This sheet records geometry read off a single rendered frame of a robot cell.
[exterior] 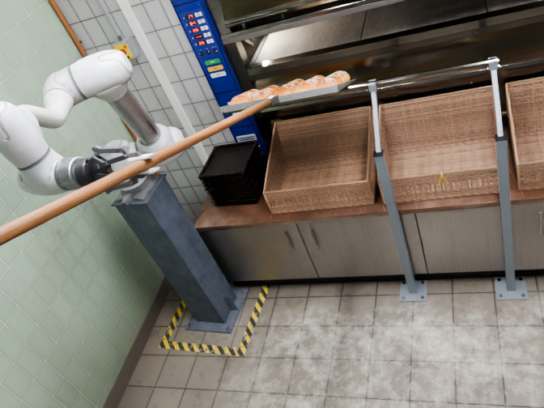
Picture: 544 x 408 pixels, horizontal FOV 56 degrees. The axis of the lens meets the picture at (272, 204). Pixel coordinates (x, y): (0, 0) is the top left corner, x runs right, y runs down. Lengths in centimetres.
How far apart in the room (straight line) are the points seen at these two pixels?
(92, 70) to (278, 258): 149
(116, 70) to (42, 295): 125
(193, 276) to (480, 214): 149
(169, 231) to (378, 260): 110
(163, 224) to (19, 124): 128
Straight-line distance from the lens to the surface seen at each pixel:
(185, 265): 275
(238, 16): 265
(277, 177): 281
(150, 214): 254
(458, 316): 278
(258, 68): 278
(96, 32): 306
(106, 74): 195
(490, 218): 254
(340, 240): 269
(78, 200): 114
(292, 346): 286
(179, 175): 343
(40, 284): 272
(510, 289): 284
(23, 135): 146
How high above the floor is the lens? 227
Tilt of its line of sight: 37 degrees down
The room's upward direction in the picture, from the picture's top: 24 degrees counter-clockwise
